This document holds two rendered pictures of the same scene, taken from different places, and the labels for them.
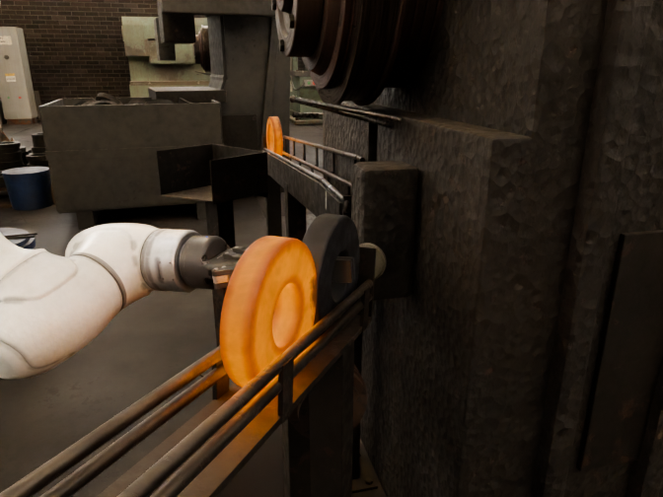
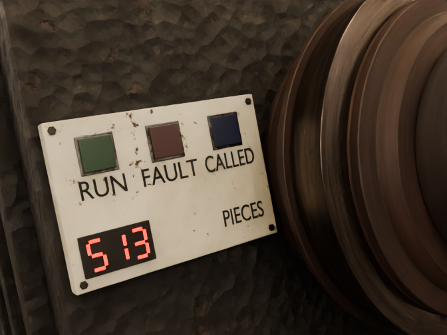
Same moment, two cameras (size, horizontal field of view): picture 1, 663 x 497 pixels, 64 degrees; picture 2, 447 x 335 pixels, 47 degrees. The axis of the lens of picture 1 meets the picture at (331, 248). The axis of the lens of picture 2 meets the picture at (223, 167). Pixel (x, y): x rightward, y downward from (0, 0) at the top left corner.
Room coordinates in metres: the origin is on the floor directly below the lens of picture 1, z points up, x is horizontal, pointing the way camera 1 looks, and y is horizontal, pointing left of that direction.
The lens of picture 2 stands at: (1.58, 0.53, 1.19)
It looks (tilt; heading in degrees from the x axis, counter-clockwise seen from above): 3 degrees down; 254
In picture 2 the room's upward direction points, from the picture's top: 11 degrees counter-clockwise
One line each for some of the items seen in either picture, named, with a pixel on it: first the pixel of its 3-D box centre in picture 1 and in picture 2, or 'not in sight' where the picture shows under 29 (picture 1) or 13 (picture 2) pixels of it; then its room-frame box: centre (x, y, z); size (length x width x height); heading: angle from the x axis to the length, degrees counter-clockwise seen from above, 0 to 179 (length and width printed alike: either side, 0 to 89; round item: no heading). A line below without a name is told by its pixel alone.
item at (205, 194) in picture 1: (219, 265); not in sight; (1.57, 0.35, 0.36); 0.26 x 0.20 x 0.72; 49
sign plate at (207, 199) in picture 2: not in sight; (170, 184); (1.48, -0.05, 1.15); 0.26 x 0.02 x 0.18; 14
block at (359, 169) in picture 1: (384, 231); not in sight; (0.90, -0.09, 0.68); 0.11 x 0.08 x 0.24; 104
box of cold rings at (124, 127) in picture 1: (141, 152); not in sight; (3.63, 1.30, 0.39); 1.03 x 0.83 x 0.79; 108
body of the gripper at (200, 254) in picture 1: (222, 262); not in sight; (0.69, 0.15, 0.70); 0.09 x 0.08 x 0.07; 69
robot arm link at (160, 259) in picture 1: (179, 260); not in sight; (0.71, 0.22, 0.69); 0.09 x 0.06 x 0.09; 159
